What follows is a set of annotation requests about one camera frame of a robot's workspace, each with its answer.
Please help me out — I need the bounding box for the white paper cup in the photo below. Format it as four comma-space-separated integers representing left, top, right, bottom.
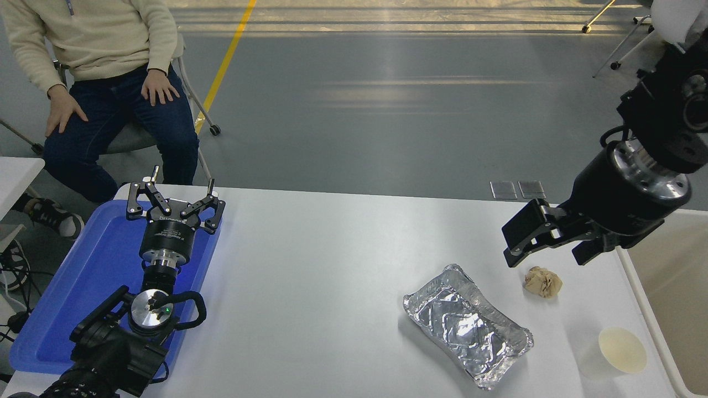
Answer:
575, 326, 648, 382

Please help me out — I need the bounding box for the white chair with metal legs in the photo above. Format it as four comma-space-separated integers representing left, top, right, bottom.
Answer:
593, 0, 708, 78

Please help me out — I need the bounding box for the crumpled silver foil tray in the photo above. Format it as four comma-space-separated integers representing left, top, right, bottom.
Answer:
403, 264, 534, 391

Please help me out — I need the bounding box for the person's left hand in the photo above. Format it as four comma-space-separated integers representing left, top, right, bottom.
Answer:
141, 69, 180, 107

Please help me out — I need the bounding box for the person's right hand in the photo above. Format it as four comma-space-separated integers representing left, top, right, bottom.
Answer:
45, 84, 89, 137

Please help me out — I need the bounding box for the blue plastic tray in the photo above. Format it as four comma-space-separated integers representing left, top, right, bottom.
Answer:
8, 199, 222, 382

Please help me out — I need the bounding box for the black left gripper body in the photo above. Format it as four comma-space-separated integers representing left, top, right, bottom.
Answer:
138, 199, 201, 257

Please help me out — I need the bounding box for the person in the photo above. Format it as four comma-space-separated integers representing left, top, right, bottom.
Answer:
0, 0, 200, 239

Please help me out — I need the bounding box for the crumpled tan paper ball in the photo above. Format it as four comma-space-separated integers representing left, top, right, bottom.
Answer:
524, 266, 563, 299

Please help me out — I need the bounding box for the white side table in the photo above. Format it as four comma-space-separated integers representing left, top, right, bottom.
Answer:
0, 158, 45, 222

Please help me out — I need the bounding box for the metal chair leg with caster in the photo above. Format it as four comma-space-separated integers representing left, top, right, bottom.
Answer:
581, 0, 617, 34

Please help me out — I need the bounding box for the large pale bin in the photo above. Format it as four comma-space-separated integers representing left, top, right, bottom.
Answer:
613, 207, 708, 398

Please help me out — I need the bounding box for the grey office chair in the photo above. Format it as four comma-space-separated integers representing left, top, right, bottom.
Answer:
0, 33, 222, 183

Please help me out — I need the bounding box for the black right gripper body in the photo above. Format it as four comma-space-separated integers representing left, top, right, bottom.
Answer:
561, 145, 665, 249

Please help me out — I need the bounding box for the white cable coil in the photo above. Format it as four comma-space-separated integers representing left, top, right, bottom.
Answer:
0, 240, 31, 292

